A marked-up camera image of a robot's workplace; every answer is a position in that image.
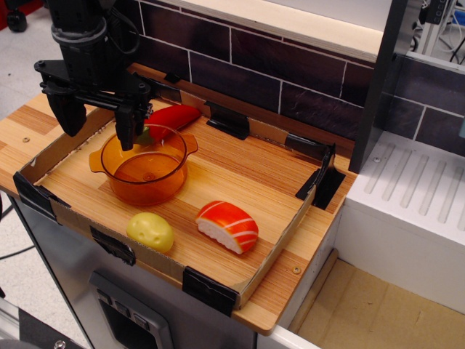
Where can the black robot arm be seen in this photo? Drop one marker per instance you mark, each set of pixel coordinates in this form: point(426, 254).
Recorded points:
point(86, 13)

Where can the salmon nigiri sushi toy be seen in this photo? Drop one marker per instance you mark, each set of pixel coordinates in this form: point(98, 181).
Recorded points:
point(229, 225)

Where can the cardboard fence with black tape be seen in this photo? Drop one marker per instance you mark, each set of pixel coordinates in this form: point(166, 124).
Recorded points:
point(227, 201)

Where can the yellow toy potato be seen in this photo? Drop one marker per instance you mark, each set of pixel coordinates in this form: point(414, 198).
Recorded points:
point(151, 230)

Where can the toy oven control panel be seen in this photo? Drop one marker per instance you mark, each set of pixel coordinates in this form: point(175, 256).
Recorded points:
point(132, 323)

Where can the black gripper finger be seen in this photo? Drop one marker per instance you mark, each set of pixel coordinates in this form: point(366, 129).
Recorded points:
point(129, 126)
point(70, 113)

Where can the white toy sink drainboard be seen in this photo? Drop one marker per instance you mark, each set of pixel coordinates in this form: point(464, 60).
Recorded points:
point(403, 219)

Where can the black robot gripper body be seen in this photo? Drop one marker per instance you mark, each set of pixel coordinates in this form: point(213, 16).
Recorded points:
point(93, 70)

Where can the dark grey vertical post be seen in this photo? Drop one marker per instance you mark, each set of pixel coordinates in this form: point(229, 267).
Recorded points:
point(396, 42)

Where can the red toy chili pepper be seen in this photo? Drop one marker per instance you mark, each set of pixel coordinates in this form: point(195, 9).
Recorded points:
point(162, 122)

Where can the orange transparent plastic pot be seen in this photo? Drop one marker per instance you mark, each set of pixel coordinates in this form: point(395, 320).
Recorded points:
point(147, 174)

